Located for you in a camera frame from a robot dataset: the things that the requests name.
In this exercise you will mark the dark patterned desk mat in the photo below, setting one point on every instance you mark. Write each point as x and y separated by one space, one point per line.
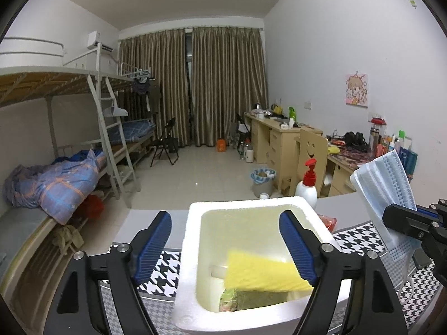
349 153

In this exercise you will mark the light wooden desk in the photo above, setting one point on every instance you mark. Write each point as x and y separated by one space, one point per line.
337 178

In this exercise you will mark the white metal bunk bed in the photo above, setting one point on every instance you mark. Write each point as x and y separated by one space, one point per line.
52 76
117 78

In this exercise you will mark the wooden drawer desk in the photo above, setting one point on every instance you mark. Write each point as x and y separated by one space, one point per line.
276 143

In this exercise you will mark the blue checked blanket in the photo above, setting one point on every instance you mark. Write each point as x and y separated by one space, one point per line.
63 185

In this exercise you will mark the white foam box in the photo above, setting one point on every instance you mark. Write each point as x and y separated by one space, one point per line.
195 237

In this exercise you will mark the bright green packet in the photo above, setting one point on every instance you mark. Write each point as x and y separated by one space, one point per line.
291 114

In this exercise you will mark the hanging dark clothes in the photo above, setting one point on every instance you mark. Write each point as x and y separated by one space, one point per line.
148 94

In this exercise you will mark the blue checked bedding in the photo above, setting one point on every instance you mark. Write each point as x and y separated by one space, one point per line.
134 129

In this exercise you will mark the red bag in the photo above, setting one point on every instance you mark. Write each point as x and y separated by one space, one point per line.
92 206

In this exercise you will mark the wooden smiley chair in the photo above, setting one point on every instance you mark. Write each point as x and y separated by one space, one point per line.
310 146

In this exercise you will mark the yellow foam net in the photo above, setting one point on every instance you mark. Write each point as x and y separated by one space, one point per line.
258 272

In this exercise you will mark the row of toiletry bottles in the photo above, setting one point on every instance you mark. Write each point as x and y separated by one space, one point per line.
379 139

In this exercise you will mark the brown curtain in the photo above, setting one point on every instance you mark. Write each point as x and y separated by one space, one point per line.
157 87
230 83

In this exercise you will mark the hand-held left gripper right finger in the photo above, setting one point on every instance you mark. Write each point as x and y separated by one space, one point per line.
298 247

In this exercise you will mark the red snack packet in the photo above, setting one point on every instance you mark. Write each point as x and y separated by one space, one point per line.
330 223

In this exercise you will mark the blue face mask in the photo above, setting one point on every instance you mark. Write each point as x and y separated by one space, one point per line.
384 181

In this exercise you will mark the white thermos jug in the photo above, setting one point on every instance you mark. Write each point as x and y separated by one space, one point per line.
249 155

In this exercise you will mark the beige cloth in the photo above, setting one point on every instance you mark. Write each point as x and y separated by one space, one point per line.
66 239

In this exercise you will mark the blue lined trash bin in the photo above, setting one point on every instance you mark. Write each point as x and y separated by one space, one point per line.
263 179

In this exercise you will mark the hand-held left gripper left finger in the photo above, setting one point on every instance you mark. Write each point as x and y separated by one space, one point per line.
153 247

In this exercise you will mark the black headphones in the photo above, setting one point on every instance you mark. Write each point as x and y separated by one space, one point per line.
356 140

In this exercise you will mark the houndstooth tablecloth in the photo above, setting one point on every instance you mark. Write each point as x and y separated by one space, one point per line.
352 240

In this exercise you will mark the orange container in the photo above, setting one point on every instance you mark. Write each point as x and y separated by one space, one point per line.
221 145

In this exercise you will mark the pink cartoon wall poster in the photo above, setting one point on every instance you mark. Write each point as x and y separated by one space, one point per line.
357 89

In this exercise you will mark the yellow cloth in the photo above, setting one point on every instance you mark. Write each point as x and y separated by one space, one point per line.
333 149

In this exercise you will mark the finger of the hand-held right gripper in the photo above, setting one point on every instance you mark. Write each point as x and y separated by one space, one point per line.
433 211
405 221

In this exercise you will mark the white air conditioner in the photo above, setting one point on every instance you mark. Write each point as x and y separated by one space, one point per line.
99 41

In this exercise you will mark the white pump bottle red cap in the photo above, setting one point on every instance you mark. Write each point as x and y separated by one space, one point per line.
307 192

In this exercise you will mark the black folding chair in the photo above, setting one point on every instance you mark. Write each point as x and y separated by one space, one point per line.
167 143
241 127

